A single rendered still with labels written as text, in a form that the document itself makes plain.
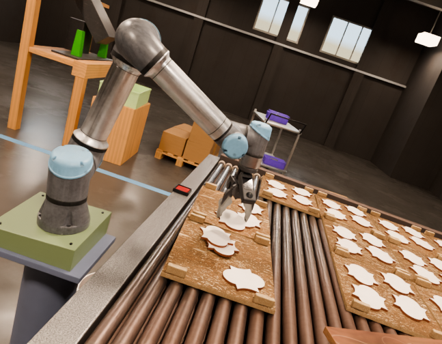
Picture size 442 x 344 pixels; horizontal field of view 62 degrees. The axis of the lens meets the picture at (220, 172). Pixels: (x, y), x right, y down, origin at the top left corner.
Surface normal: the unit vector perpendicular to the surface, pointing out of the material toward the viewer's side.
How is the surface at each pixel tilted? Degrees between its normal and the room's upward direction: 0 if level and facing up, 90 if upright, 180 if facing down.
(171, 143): 90
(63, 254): 90
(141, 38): 57
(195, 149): 90
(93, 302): 0
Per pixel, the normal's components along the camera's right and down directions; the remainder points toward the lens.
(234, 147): 0.09, 0.36
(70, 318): 0.31, -0.91
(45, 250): -0.11, 0.26
